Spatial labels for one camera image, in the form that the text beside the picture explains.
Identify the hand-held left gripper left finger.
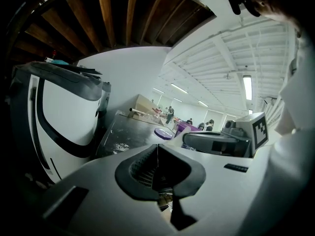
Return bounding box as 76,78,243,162
36,144,178,236

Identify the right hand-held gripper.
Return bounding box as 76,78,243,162
182,112,269,157

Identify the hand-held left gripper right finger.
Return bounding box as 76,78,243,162
158,144,265,236

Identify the purple plastic tub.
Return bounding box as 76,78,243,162
175,120,202,150

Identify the white plastic spoon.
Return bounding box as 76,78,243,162
172,126,191,145

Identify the purple round lid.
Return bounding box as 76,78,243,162
154,127,176,140

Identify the open cardboard box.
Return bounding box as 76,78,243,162
134,94,164,122

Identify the black washing machine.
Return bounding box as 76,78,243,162
95,111,178,158

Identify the person in grey shirt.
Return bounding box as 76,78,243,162
246,28,315,236

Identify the teal flat packet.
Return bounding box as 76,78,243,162
45,57,74,65

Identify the person's head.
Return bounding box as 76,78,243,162
248,0,302,38

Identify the brown wooden staircase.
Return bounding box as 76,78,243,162
9,0,217,61

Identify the black head-worn camera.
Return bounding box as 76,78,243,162
225,0,247,16

